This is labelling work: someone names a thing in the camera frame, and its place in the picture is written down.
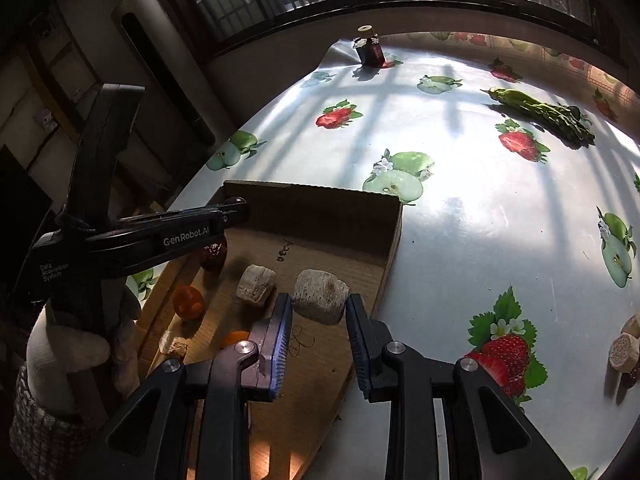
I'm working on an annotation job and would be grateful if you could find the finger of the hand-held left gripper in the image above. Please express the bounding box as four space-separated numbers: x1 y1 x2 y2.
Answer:
219 196 251 232

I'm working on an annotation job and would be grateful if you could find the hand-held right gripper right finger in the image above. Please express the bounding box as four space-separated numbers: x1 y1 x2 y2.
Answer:
345 293 573 480

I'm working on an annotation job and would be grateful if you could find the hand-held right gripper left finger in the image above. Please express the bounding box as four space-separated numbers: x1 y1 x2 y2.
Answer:
75 292 294 480

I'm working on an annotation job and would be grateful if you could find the brown cardboard box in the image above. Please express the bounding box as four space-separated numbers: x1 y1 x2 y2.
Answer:
134 180 404 480

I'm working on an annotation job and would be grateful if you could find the person's left forearm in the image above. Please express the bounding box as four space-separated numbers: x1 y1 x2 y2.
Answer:
9 364 107 468

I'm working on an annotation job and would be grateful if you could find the person's left hand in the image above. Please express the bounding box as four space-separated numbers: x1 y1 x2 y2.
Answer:
26 285 142 416

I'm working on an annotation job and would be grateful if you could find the white standing air conditioner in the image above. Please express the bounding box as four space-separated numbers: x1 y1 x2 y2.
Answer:
111 0 219 147

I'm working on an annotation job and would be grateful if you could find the small dark red bottle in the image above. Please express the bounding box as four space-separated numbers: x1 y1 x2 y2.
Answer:
354 24 386 67

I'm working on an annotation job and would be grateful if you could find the green leafy vegetable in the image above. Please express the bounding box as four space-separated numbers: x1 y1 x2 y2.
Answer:
481 87 597 144

